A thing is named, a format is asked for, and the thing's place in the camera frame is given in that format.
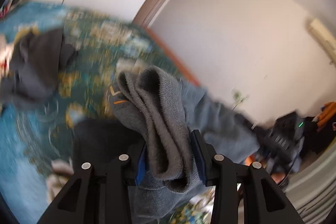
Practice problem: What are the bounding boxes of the dark grey garment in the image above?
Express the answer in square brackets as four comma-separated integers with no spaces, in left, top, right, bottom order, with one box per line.
[1,28,77,110]

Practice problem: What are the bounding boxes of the teal floral bed cover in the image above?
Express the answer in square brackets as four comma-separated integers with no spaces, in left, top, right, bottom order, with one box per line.
[0,0,219,224]

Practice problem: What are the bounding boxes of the cartoon print white pants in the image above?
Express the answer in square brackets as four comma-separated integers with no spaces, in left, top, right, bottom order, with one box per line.
[0,34,14,78]

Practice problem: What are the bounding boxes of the white air conditioner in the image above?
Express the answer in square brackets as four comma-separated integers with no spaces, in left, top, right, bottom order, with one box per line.
[308,18,336,64]

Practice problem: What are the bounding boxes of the blue-grey knit sweater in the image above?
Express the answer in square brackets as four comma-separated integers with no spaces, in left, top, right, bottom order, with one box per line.
[107,66,259,223]

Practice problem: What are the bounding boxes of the pink folded garment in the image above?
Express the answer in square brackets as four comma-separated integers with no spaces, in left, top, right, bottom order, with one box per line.
[46,159,74,204]

